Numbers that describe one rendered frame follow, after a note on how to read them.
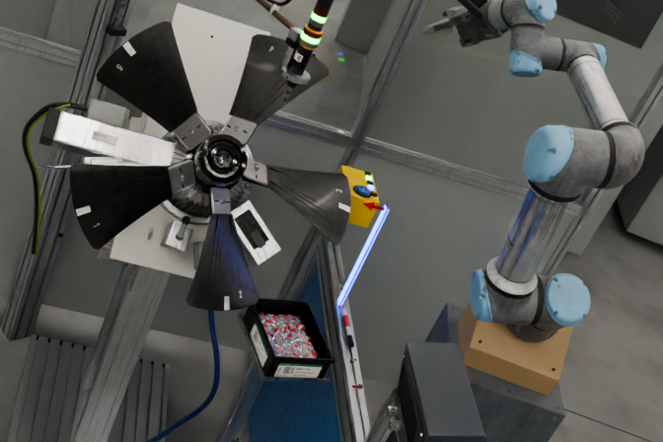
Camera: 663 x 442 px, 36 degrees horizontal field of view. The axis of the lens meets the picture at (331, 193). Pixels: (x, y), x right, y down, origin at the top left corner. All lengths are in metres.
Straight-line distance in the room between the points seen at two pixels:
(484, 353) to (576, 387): 2.14
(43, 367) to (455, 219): 1.43
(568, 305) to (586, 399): 2.27
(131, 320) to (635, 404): 2.59
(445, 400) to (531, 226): 0.42
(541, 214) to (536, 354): 0.52
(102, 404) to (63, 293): 0.66
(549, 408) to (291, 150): 1.23
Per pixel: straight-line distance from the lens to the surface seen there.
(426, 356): 2.09
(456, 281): 3.70
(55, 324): 3.71
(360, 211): 2.86
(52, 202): 3.25
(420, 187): 3.44
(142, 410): 3.39
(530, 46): 2.39
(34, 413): 3.31
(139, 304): 2.86
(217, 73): 2.76
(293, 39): 2.37
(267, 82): 2.55
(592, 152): 2.08
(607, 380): 4.82
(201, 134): 2.49
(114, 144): 2.57
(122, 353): 2.98
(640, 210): 6.03
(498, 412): 2.58
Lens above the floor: 2.41
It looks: 29 degrees down
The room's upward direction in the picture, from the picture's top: 25 degrees clockwise
